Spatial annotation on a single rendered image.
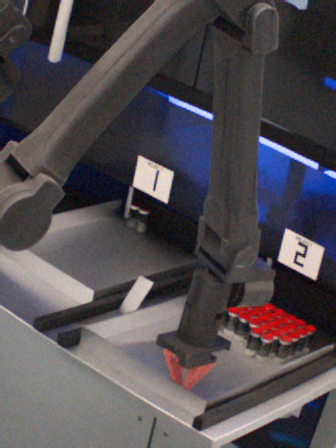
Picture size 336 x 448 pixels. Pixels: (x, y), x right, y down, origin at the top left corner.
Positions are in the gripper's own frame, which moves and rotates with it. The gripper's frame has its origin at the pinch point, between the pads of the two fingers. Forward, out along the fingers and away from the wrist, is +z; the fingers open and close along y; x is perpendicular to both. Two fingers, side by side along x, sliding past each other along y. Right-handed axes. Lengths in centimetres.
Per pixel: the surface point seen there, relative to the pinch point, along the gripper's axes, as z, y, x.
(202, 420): 0.1, -3.9, -8.1
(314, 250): -17.2, 34.3, 4.6
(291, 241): -16.7, 34.3, 9.6
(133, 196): -7, 43, 51
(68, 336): 0.2, -3.5, 20.3
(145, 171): -16, 34, 43
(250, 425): 1.7, 4.9, -11.2
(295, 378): -1.9, 19.3, -8.1
